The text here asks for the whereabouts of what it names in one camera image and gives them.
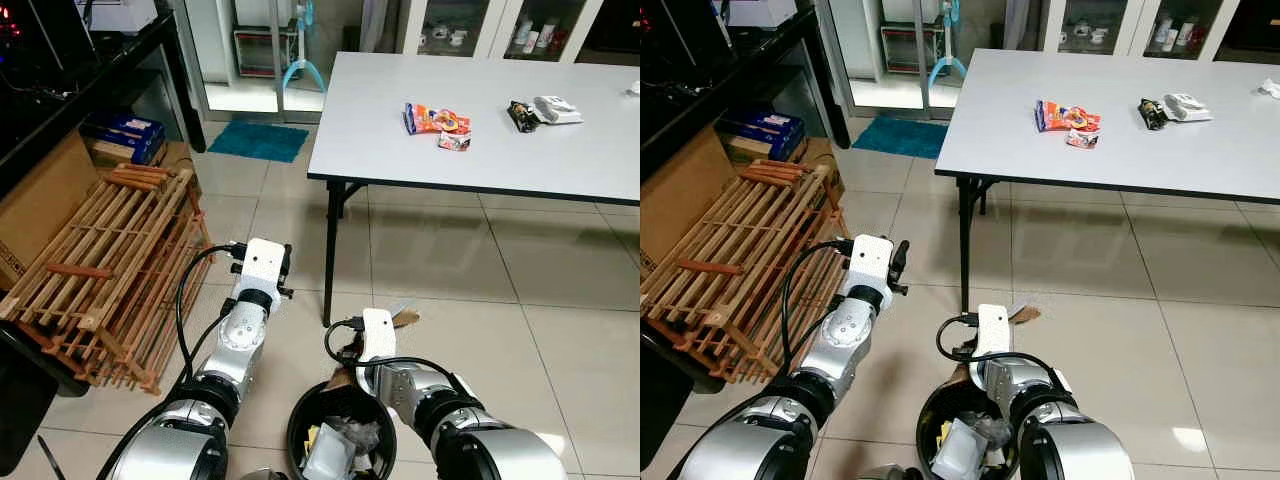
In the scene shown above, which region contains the black round rubbish bin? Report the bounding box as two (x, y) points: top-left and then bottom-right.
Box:
(914, 375), (1023, 480)
(285, 379), (399, 480)

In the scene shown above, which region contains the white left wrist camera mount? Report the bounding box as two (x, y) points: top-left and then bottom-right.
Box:
(232, 238), (291, 301)
(848, 235), (894, 298)

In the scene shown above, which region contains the white storage box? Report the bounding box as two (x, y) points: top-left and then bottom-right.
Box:
(725, 0), (799, 28)
(84, 0), (159, 32)

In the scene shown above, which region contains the black cabinet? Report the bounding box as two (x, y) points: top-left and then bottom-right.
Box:
(1222, 0), (1280, 53)
(585, 0), (641, 56)

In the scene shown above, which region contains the white crumpled plastic trash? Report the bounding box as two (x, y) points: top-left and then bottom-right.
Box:
(300, 418), (383, 480)
(938, 413), (1013, 480)

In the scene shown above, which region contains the small white printed carton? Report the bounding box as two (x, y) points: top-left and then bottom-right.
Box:
(1162, 91), (1214, 124)
(531, 94), (584, 127)

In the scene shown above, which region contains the white glass door cabinet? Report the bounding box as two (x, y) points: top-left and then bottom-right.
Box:
(1040, 0), (1246, 61)
(398, 0), (607, 63)

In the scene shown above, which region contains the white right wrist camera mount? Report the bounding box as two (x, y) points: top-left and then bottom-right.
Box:
(357, 308), (398, 366)
(974, 304), (1012, 363)

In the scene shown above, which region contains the white red striped box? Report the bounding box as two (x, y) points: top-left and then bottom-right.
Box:
(234, 27), (277, 78)
(880, 24), (923, 74)

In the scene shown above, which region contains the large brown cardboard box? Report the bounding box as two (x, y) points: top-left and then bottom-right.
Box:
(640, 125), (738, 279)
(0, 130), (103, 291)

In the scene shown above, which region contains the large brown white cardboard sheet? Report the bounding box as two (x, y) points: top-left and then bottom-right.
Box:
(950, 303), (1043, 391)
(330, 307), (422, 398)

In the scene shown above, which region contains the teal floor mat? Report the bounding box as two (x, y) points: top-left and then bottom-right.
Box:
(852, 114), (952, 160)
(206, 121), (312, 165)

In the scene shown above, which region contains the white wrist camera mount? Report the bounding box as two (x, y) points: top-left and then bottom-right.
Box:
(357, 308), (398, 366)
(848, 235), (894, 298)
(974, 304), (1012, 363)
(232, 238), (291, 301)

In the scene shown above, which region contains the wooden slatted rack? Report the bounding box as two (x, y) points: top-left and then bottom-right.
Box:
(640, 157), (847, 387)
(0, 163), (214, 395)

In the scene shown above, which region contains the black folding table leg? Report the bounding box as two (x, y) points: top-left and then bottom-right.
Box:
(954, 171), (994, 314)
(321, 177), (364, 328)

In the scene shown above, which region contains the black desk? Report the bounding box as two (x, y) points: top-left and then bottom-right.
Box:
(0, 0), (208, 201)
(640, 0), (853, 186)

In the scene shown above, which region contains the red snack wrapper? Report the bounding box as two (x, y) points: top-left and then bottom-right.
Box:
(1034, 98), (1102, 134)
(403, 101), (472, 137)

